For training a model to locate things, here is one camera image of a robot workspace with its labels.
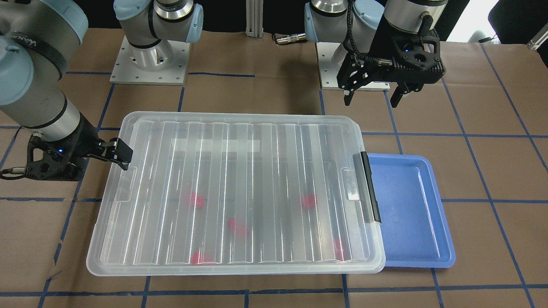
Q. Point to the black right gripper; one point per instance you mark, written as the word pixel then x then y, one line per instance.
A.
pixel 87 140

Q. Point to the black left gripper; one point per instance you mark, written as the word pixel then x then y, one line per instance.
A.
pixel 382 48

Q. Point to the clear ribbed box lid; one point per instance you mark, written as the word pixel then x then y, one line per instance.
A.
pixel 235 192

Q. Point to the red block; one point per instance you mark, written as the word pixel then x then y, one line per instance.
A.
pixel 192 200
pixel 200 258
pixel 238 229
pixel 339 249
pixel 308 201

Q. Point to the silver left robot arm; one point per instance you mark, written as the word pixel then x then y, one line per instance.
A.
pixel 327 20

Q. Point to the clear plastic storage box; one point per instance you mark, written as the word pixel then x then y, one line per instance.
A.
pixel 235 192

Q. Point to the blue plastic tray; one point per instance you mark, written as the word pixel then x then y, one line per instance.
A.
pixel 414 226

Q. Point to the aluminium frame post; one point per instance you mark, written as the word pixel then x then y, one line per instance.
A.
pixel 254 18

